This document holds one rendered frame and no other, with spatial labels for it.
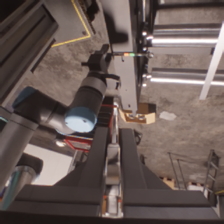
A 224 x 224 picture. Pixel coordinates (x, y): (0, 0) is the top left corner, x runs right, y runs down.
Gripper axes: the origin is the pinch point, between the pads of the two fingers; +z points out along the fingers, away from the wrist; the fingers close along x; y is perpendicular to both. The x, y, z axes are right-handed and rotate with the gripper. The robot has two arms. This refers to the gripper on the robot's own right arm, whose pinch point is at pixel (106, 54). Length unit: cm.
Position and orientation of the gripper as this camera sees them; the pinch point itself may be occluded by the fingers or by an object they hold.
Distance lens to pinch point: 68.1
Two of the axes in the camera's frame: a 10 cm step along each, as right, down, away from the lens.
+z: 2.3, -8.3, 5.1
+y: -9.6, -1.0, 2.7
